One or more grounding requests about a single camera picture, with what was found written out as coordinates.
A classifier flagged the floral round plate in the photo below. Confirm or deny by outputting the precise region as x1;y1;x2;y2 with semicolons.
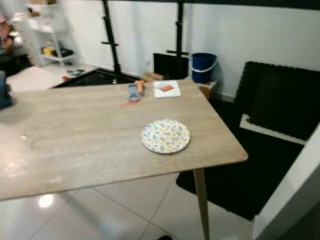
140;119;191;155

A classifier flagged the white rectangular tray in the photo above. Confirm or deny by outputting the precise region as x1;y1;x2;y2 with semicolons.
153;80;182;99

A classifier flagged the blue-grey desk device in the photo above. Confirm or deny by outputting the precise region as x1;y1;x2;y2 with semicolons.
0;70;13;110

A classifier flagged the white shelf unit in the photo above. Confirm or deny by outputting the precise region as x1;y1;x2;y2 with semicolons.
25;0;81;68

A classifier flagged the yellow box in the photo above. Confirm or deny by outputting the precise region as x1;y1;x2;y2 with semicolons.
43;46;57;57

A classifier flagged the black flat case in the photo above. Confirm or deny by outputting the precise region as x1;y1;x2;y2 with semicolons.
55;48;75;59

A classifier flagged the black rack base platform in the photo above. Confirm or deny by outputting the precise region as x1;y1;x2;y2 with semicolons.
52;68;143;90

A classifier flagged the black flat panel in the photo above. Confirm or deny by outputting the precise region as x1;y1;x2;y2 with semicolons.
153;52;190;81

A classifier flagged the small wooden box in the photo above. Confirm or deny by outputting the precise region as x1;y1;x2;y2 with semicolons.
197;80;219;100

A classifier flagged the large black floor mat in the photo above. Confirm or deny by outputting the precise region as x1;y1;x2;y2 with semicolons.
176;97;320;222

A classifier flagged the black foam mat stack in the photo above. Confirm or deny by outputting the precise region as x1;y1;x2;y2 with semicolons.
234;61;320;141

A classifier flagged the orange strap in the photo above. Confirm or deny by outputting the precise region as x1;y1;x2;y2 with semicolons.
119;99;142;108

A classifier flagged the black rack post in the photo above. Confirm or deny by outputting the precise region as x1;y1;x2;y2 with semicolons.
101;0;123;76
166;0;190;57

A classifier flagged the blue bucket white handle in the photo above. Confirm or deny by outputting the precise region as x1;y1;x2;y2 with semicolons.
191;52;218;84

